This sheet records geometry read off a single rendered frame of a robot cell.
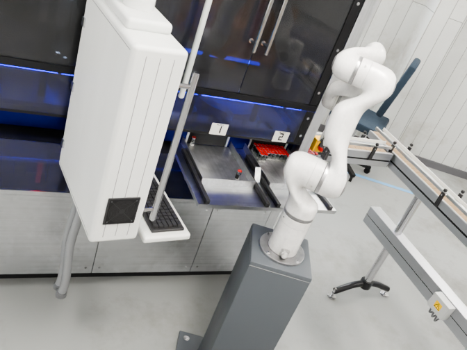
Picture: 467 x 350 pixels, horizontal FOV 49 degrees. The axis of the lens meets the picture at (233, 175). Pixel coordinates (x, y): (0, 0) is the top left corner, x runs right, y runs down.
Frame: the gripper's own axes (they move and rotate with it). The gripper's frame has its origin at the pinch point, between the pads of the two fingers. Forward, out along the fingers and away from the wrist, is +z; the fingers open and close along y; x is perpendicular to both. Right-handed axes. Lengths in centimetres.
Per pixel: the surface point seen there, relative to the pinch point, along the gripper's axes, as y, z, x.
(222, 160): 36.6, 22.1, -22.3
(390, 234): -84, 58, -13
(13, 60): 131, -10, -28
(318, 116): -9.1, -5.4, -27.8
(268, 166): 11.8, 22.2, -21.0
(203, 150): 44, 22, -30
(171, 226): 72, 27, 20
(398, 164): -82, 21, -33
